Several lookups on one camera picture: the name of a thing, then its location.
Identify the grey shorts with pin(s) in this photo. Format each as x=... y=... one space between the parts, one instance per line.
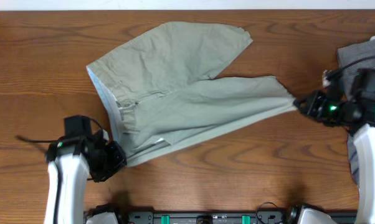
x=351 y=76

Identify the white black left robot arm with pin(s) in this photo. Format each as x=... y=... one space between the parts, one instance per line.
x=78 y=156

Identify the khaki green shorts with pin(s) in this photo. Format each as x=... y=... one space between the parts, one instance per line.
x=163 y=90

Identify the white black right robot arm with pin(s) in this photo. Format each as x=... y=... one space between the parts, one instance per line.
x=357 y=114

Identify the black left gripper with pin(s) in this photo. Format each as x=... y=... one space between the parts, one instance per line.
x=119 y=158

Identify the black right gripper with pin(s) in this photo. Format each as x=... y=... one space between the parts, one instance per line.
x=311 y=109

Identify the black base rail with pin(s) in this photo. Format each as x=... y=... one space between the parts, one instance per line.
x=301 y=213

